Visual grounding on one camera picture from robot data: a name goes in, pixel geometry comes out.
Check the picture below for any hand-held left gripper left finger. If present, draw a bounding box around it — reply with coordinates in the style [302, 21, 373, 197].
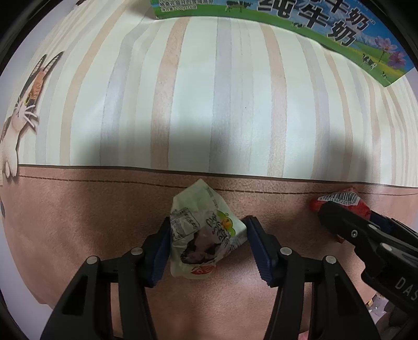
[40, 217, 172, 340]

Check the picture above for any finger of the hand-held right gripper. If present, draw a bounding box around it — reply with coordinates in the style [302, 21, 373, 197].
[369, 211, 418, 246]
[318, 202, 418, 273]

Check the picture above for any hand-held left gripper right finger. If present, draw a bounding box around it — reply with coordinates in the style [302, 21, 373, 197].
[245, 216, 382, 340]

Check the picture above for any red snack packet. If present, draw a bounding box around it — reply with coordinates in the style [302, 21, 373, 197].
[310, 187, 371, 243]

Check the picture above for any white green snack packet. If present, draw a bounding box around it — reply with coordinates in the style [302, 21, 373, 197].
[170, 178, 248, 280]

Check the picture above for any cat print striped mat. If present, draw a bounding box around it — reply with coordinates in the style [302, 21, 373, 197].
[0, 0, 418, 340]

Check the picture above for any green blue milk carton box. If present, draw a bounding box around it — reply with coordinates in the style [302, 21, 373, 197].
[149, 0, 413, 87]

